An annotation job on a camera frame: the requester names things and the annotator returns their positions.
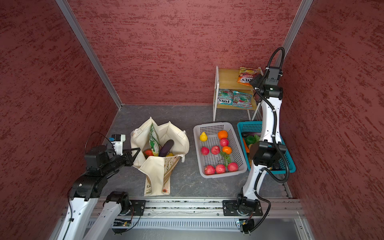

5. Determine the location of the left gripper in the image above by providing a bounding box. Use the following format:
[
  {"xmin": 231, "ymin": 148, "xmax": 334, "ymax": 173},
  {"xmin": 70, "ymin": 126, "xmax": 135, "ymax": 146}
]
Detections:
[{"xmin": 102, "ymin": 147, "xmax": 141, "ymax": 176}]

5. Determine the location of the red tomato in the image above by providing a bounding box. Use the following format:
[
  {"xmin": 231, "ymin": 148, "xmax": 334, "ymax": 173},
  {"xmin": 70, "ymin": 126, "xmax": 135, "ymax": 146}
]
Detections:
[{"xmin": 144, "ymin": 149, "xmax": 154, "ymax": 158}]

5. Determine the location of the green Fox's candy bag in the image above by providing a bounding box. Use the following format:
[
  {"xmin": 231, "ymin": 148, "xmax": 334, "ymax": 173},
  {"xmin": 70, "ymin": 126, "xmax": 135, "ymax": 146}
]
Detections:
[{"xmin": 149, "ymin": 125, "xmax": 160, "ymax": 157}]

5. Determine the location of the orange Fox's candy bag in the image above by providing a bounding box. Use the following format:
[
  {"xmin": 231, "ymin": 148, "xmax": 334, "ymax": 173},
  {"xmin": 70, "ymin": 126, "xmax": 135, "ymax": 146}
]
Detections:
[{"xmin": 237, "ymin": 67, "xmax": 263, "ymax": 87}]

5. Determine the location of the purple eggplant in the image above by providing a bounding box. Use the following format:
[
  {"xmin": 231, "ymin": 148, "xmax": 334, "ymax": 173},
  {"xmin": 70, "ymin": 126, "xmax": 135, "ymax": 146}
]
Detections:
[{"xmin": 159, "ymin": 140, "xmax": 174, "ymax": 157}]

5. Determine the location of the cream canvas tote bag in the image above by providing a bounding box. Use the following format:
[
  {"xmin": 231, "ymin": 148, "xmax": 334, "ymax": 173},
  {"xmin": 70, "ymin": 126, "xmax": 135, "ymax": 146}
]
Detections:
[{"xmin": 131, "ymin": 118, "xmax": 190, "ymax": 197}]

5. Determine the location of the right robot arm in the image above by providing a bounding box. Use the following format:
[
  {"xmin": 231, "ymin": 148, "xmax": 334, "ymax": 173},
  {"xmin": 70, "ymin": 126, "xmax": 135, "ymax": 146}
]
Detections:
[{"xmin": 237, "ymin": 72, "xmax": 290, "ymax": 216}]

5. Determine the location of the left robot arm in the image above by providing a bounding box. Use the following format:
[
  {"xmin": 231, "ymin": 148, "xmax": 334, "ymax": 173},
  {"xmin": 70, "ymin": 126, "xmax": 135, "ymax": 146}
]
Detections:
[{"xmin": 57, "ymin": 145, "xmax": 146, "ymax": 240}]

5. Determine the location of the red-green Fox's candy bag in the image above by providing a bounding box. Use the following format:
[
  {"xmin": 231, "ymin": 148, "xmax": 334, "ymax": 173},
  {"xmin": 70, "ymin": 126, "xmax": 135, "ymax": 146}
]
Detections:
[{"xmin": 233, "ymin": 91, "xmax": 253, "ymax": 109}]

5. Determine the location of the white wooden two-tier shelf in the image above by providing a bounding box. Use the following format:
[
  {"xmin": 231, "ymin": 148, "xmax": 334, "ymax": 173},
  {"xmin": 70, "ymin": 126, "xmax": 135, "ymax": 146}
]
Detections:
[{"xmin": 213, "ymin": 66, "xmax": 262, "ymax": 122}]

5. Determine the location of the teal plastic basket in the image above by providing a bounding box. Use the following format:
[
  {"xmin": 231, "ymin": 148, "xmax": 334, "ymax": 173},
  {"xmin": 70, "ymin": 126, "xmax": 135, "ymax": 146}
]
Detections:
[{"xmin": 237, "ymin": 121, "xmax": 296, "ymax": 175}]

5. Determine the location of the green bell pepper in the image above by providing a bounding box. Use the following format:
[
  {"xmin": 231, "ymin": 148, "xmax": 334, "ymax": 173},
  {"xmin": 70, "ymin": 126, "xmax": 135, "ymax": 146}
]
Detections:
[{"xmin": 245, "ymin": 135, "xmax": 258, "ymax": 146}]

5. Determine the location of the orange fruit back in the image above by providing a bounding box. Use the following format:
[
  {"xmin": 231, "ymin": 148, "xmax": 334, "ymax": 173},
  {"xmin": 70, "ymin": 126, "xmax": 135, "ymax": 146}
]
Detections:
[{"xmin": 218, "ymin": 130, "xmax": 228, "ymax": 140}]

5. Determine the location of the orange carrot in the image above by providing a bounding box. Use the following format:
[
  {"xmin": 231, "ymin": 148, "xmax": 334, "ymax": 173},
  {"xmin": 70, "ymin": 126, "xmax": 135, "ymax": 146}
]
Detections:
[{"xmin": 243, "ymin": 140, "xmax": 250, "ymax": 153}]

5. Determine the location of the yellow pear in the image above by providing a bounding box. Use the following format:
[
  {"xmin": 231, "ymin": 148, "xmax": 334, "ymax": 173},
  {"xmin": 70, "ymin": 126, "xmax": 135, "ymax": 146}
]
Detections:
[{"xmin": 200, "ymin": 132, "xmax": 208, "ymax": 142}]

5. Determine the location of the red apple back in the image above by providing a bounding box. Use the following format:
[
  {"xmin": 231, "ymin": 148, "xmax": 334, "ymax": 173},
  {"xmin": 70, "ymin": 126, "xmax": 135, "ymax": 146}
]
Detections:
[{"xmin": 220, "ymin": 138, "xmax": 229, "ymax": 147}]

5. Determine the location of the red apple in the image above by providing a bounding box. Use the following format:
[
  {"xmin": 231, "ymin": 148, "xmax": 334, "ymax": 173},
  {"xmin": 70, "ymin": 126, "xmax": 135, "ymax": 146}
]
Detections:
[
  {"xmin": 201, "ymin": 147, "xmax": 210, "ymax": 156},
  {"xmin": 211, "ymin": 146, "xmax": 221, "ymax": 155},
  {"xmin": 228, "ymin": 163, "xmax": 239, "ymax": 172},
  {"xmin": 220, "ymin": 138, "xmax": 229, "ymax": 147},
  {"xmin": 204, "ymin": 165, "xmax": 216, "ymax": 176},
  {"xmin": 216, "ymin": 164, "xmax": 227, "ymax": 174}
]

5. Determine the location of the red apple middle left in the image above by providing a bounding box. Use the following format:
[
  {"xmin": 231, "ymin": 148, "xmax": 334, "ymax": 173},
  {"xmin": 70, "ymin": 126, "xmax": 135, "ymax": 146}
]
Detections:
[{"xmin": 201, "ymin": 147, "xmax": 210, "ymax": 156}]

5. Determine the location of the small orange tangerine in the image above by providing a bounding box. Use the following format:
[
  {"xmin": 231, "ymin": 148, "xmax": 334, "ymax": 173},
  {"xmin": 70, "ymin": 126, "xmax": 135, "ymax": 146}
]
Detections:
[{"xmin": 222, "ymin": 146, "xmax": 233, "ymax": 155}]

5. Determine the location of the red apple front left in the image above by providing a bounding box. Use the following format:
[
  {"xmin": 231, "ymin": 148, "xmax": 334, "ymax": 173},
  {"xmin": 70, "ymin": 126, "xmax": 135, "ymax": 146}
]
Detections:
[{"xmin": 204, "ymin": 165, "xmax": 216, "ymax": 176}]

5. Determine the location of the green leafy sprig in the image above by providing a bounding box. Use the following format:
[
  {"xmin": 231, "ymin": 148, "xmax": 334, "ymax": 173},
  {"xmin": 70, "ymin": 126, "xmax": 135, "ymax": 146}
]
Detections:
[{"xmin": 220, "ymin": 152, "xmax": 232, "ymax": 168}]

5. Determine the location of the white plastic basket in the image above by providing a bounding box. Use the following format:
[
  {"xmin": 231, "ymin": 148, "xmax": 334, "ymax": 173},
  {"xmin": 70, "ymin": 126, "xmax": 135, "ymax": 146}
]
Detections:
[{"xmin": 193, "ymin": 122, "xmax": 247, "ymax": 178}]

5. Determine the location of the red apple front right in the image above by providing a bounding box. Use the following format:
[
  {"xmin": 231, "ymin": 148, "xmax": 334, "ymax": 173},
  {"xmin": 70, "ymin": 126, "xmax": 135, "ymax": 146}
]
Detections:
[{"xmin": 228, "ymin": 163, "xmax": 239, "ymax": 172}]

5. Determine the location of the red apple front middle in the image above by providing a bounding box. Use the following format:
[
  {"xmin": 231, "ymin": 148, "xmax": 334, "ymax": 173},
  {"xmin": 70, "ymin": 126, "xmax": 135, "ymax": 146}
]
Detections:
[{"xmin": 216, "ymin": 164, "xmax": 227, "ymax": 174}]

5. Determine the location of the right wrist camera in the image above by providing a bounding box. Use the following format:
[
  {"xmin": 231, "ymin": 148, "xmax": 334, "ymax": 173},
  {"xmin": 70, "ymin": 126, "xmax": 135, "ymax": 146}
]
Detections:
[{"xmin": 266, "ymin": 67, "xmax": 283, "ymax": 80}]

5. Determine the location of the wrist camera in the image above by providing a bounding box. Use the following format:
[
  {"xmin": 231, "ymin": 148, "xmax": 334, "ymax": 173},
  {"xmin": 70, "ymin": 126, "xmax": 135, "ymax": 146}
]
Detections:
[
  {"xmin": 266, "ymin": 67, "xmax": 283, "ymax": 80},
  {"xmin": 109, "ymin": 134, "xmax": 126, "ymax": 156}
]

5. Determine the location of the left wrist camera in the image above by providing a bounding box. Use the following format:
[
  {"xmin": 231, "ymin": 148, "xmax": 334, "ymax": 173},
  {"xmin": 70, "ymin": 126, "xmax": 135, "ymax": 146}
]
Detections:
[{"xmin": 109, "ymin": 134, "xmax": 126, "ymax": 156}]

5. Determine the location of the black corrugated cable conduit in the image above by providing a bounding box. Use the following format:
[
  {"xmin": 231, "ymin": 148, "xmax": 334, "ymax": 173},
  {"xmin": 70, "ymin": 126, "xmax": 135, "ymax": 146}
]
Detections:
[{"xmin": 248, "ymin": 47, "xmax": 291, "ymax": 233}]

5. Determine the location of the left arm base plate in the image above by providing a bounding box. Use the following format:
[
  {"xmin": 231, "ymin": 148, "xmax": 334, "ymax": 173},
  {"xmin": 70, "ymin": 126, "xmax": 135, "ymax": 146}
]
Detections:
[{"xmin": 119, "ymin": 200, "xmax": 147, "ymax": 217}]

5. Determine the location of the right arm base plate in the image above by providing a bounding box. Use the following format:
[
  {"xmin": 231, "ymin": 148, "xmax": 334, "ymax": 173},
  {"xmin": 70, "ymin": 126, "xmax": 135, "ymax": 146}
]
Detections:
[{"xmin": 222, "ymin": 200, "xmax": 263, "ymax": 217}]

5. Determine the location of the aluminium mounting rail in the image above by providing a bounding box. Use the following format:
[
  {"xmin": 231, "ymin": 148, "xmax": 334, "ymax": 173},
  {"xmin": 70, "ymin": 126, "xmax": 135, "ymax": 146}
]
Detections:
[{"xmin": 61, "ymin": 196, "xmax": 307, "ymax": 220}]

